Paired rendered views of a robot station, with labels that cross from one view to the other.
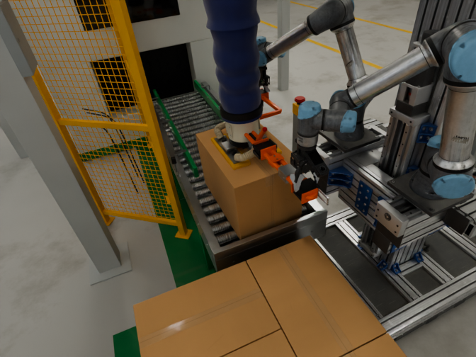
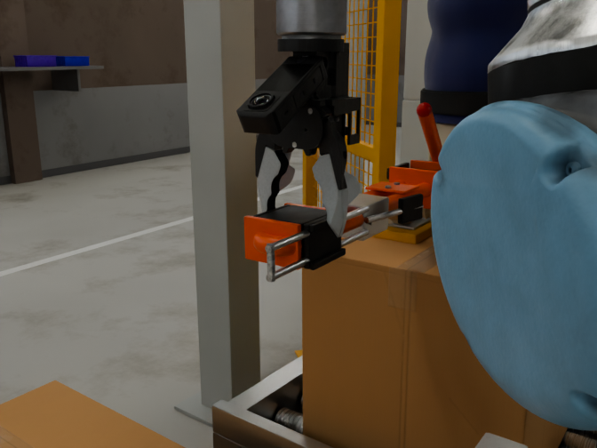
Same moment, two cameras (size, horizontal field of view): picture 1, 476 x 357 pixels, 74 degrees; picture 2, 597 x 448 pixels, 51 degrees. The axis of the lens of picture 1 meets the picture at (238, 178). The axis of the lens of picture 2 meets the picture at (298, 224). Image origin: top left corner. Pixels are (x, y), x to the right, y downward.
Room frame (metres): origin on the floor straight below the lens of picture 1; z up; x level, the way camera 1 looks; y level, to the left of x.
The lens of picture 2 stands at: (0.56, -0.84, 1.28)
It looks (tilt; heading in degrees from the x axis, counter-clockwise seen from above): 15 degrees down; 55
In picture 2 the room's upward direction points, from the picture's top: straight up
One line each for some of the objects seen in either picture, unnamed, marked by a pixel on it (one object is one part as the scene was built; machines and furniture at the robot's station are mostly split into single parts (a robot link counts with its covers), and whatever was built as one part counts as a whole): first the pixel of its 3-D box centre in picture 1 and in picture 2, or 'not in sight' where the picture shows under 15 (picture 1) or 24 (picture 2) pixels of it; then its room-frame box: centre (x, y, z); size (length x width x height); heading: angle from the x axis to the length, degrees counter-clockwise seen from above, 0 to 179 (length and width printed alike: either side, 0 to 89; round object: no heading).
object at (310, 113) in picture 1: (309, 118); not in sight; (0.97, -0.27, 1.39); 0.09 x 0.08 x 0.11; 70
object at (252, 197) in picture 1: (247, 174); (466, 323); (1.51, -0.06, 0.75); 0.60 x 0.40 x 0.40; 21
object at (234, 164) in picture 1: (229, 148); (429, 209); (1.48, 0.03, 0.97); 0.34 x 0.10 x 0.05; 21
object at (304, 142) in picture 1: (307, 138); (308, 19); (0.97, -0.26, 1.31); 0.08 x 0.08 x 0.05
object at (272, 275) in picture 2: (307, 178); (356, 230); (1.02, -0.29, 1.08); 0.31 x 0.03 x 0.05; 21
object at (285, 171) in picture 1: (287, 173); (355, 215); (1.08, -0.22, 1.07); 0.07 x 0.07 x 0.04; 21
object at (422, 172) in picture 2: (264, 149); (424, 183); (1.28, -0.14, 1.08); 0.10 x 0.08 x 0.06; 111
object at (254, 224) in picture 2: (304, 190); (292, 234); (0.95, -0.26, 1.08); 0.08 x 0.07 x 0.05; 21
